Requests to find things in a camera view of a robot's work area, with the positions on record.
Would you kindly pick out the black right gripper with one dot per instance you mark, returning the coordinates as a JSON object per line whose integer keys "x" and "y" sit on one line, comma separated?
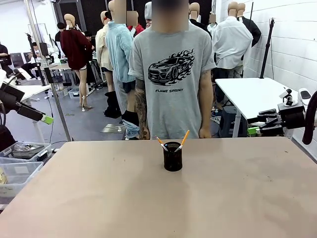
{"x": 292, "y": 116}

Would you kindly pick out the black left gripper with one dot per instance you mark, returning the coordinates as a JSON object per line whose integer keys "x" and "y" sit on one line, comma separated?
{"x": 11, "y": 96}

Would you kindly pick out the yellow pencil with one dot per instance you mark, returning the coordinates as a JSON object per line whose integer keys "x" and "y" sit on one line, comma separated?
{"x": 185, "y": 137}

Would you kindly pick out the orange pencil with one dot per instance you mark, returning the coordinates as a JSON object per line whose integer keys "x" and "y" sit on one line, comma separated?
{"x": 161, "y": 143}

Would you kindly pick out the person's right forearm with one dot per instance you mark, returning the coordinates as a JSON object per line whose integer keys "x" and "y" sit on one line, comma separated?
{"x": 141, "y": 106}

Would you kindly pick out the person's left forearm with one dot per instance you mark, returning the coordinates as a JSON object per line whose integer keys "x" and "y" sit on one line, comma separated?
{"x": 206, "y": 99}

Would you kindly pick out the black mesh pen holder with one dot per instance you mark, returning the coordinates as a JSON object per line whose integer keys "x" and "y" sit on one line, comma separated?
{"x": 173, "y": 160}

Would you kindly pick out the person's left hand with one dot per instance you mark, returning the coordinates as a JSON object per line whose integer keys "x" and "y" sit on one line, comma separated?
{"x": 205, "y": 133}

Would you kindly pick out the person's right hand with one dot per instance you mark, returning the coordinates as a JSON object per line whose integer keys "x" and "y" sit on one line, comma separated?
{"x": 144, "y": 135}

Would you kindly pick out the metal stand pole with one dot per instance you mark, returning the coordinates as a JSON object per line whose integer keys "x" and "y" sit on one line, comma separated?
{"x": 58, "y": 104}

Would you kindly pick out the white desk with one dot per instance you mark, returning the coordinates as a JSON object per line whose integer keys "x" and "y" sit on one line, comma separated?
{"x": 32, "y": 91}

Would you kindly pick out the white table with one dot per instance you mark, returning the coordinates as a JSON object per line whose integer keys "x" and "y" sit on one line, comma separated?
{"x": 252, "y": 94}

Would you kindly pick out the clear box with tools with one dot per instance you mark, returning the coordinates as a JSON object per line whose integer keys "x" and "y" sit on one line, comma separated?
{"x": 24, "y": 150}

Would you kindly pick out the black stool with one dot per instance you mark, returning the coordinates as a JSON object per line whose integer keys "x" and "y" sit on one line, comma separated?
{"x": 227, "y": 121}

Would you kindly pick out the black cloth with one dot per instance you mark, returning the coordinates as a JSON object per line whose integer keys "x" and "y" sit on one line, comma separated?
{"x": 6, "y": 138}

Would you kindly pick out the light blue storage bin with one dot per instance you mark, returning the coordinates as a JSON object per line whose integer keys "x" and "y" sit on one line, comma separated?
{"x": 73, "y": 93}

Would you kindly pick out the seated person in white shirt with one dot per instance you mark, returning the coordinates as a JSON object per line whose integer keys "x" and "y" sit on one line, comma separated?
{"x": 31, "y": 62}

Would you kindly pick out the large clear plastic box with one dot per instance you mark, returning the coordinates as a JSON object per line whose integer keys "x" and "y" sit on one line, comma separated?
{"x": 19, "y": 173}

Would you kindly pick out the seated person in black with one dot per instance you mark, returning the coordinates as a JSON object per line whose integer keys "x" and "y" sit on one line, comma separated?
{"x": 5, "y": 59}

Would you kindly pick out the yellow paper bag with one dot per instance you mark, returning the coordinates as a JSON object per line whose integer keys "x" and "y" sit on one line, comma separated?
{"x": 2, "y": 176}

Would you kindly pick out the black tripod stand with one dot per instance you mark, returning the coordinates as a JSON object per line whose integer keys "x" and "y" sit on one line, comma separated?
{"x": 267, "y": 49}

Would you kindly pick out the mannequin in maroon sweater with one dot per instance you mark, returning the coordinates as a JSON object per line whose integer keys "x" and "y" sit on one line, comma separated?
{"x": 74, "y": 47}

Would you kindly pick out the standing person with black hair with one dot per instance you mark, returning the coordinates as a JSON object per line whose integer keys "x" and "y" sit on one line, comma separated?
{"x": 59, "y": 32}

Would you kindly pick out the mannequin in white shirt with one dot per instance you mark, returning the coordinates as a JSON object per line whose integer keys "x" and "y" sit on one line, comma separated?
{"x": 231, "y": 42}

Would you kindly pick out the mannequin in beige jacket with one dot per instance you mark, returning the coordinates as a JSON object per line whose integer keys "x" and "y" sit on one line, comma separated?
{"x": 101, "y": 49}

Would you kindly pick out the blue jeans heap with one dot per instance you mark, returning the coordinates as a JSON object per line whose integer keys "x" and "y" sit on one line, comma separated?
{"x": 131, "y": 130}

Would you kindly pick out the mannequin in black jacket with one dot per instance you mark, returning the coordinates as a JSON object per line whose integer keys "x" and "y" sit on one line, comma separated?
{"x": 251, "y": 27}

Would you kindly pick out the mannequin in light blue fleece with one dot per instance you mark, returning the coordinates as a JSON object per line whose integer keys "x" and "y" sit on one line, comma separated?
{"x": 119, "y": 54}

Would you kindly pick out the person in grey T-shirt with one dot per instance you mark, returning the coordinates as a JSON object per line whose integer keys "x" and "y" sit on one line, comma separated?
{"x": 173, "y": 74}

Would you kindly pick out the mannequin in black outfit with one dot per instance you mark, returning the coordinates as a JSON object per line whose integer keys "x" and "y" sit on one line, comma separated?
{"x": 198, "y": 22}

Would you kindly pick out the mannequin in red top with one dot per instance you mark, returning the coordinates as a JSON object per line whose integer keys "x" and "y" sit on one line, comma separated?
{"x": 137, "y": 28}

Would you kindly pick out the mannequin in plaid shirt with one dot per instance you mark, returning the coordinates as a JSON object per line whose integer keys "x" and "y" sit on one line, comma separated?
{"x": 148, "y": 15}

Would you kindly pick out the metal mannequin base plate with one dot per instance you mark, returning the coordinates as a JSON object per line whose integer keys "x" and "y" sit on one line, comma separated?
{"x": 112, "y": 128}

